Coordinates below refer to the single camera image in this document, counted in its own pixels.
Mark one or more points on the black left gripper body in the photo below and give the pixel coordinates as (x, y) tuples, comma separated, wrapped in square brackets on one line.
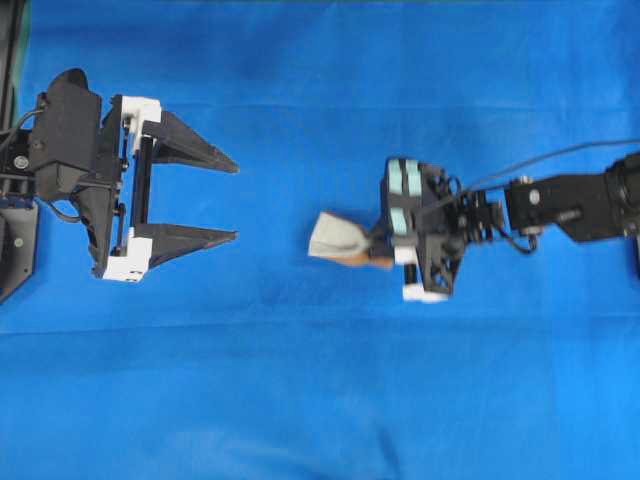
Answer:
[(112, 200)]

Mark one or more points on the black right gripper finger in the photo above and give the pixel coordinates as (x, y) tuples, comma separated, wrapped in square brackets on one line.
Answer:
[(381, 257), (380, 235)]

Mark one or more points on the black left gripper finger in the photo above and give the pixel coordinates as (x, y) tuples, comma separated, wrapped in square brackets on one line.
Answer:
[(172, 241), (177, 143)]

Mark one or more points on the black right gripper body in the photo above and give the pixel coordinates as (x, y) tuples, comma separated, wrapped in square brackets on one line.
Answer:
[(431, 267)]

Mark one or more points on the white and brown sponge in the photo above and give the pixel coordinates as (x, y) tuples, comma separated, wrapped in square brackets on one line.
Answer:
[(339, 240)]

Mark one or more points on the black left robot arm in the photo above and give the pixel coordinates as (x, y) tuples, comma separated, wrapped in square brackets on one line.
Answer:
[(17, 183)]

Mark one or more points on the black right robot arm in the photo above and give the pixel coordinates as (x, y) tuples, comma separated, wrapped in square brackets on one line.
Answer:
[(586, 207)]

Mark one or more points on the blue table cloth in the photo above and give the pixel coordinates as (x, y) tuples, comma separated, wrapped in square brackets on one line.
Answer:
[(253, 360)]

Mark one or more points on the black taped right wrist camera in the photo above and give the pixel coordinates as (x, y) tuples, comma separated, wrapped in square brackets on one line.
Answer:
[(401, 194)]

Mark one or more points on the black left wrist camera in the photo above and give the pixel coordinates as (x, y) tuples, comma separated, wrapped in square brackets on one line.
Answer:
[(63, 141)]

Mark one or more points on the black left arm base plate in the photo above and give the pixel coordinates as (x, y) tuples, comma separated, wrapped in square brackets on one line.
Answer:
[(19, 231)]

